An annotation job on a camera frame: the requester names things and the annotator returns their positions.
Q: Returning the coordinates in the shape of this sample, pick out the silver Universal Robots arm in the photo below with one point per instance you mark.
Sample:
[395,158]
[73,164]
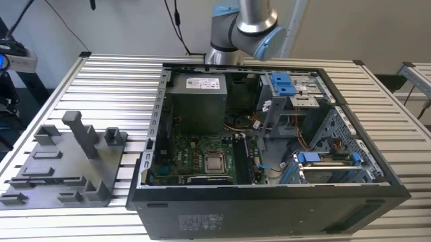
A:
[248,20]

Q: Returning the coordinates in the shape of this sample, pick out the white RAM slot latch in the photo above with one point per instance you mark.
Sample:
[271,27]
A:
[239,136]

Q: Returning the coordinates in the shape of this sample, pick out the black RAM slot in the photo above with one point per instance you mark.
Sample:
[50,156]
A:
[245,161]
[241,161]

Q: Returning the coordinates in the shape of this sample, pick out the black table corner cap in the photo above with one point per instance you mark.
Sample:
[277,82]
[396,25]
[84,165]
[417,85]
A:
[359,63]
[85,54]
[408,64]

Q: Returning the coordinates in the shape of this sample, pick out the grey parts rack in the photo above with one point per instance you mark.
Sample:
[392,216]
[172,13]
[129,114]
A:
[73,161]

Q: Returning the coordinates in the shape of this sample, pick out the grey power supply unit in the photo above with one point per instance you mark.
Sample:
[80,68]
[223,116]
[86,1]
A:
[199,108]

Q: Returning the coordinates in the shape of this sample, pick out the green motherboard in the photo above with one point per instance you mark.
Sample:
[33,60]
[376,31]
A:
[188,153]

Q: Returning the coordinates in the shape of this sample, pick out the CPU socket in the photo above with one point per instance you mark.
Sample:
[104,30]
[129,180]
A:
[213,152]

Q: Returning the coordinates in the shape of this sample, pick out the silver CPU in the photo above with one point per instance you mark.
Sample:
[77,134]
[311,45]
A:
[215,163]

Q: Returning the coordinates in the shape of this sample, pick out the black graphics card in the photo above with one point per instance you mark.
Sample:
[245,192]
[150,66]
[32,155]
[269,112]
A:
[209,180]

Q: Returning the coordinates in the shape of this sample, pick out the blue disk carrier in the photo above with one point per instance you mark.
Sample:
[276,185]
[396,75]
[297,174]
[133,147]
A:
[307,157]
[280,79]

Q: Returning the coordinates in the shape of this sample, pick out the black PC case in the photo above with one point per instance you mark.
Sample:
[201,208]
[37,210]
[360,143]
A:
[235,214]

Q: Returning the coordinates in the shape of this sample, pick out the silver drive cage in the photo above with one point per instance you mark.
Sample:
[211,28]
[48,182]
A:
[304,102]

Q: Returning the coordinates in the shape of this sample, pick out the white vertical profile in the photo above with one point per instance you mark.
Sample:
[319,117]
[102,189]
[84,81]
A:
[297,25]

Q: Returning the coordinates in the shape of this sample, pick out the black box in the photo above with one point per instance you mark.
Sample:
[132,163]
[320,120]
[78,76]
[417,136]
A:
[389,83]

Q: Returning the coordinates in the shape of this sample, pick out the slatted aluminium side table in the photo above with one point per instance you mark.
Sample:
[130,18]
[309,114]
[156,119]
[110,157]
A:
[421,75]

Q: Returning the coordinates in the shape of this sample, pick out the black desk frame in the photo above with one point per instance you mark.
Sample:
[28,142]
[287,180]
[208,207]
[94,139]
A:
[36,85]

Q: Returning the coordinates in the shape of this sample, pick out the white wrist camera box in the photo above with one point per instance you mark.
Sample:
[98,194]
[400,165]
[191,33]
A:
[22,64]

